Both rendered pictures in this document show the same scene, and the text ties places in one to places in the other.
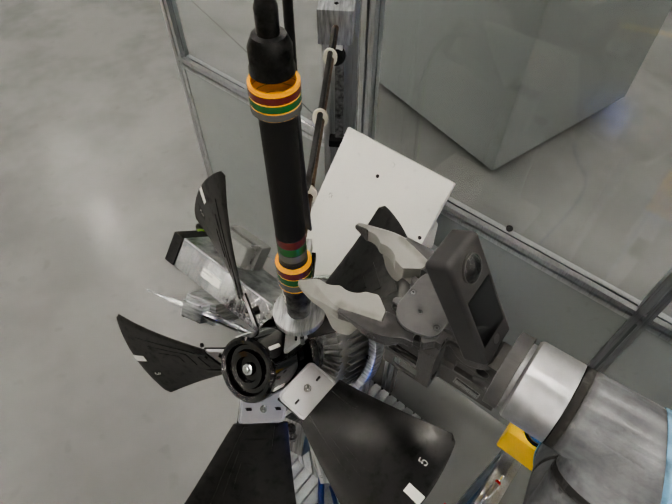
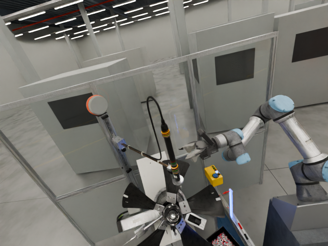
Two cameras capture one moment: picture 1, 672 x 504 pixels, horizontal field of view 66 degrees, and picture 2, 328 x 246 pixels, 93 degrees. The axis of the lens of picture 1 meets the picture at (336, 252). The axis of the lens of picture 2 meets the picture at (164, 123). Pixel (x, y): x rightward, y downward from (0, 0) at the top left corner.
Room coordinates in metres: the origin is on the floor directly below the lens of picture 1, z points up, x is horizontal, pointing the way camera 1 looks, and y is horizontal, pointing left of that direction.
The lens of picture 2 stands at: (-0.11, 0.54, 2.21)
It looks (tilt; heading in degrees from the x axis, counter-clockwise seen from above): 28 degrees down; 314
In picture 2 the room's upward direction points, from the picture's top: 14 degrees counter-clockwise
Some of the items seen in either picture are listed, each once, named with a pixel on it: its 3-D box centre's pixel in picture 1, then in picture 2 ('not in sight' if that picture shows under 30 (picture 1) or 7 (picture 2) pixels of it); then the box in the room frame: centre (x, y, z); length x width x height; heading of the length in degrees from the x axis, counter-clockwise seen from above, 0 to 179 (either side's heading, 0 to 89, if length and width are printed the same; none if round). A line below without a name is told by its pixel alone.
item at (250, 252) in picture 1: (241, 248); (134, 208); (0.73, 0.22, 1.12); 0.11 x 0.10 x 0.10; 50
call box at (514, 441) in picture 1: (541, 424); (213, 175); (0.36, -0.42, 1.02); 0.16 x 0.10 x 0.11; 140
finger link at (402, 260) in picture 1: (390, 259); (188, 149); (0.32, -0.06, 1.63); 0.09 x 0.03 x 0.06; 30
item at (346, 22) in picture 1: (337, 14); (118, 142); (0.98, 0.00, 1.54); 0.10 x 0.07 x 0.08; 175
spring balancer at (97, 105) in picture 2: not in sight; (97, 105); (1.08, -0.01, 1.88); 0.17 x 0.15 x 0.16; 50
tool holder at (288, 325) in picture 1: (298, 288); (175, 174); (0.37, 0.05, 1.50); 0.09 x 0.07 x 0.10; 175
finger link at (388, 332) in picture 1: (387, 318); (199, 150); (0.24, -0.05, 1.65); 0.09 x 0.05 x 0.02; 73
